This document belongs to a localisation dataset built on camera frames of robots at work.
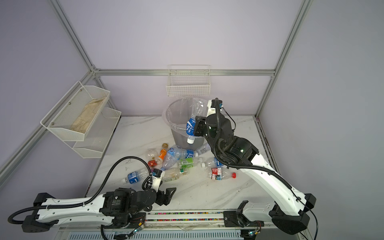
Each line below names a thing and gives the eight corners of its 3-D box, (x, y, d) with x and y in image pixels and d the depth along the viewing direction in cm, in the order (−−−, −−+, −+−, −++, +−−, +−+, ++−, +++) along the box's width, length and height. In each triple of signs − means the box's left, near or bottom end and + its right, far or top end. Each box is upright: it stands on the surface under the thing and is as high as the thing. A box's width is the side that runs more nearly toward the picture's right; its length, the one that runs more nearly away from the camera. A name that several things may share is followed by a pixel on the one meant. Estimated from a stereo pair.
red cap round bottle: (148, 169, 94) (146, 165, 90) (148, 153, 102) (146, 149, 98) (159, 167, 95) (157, 163, 91) (158, 151, 103) (156, 147, 99)
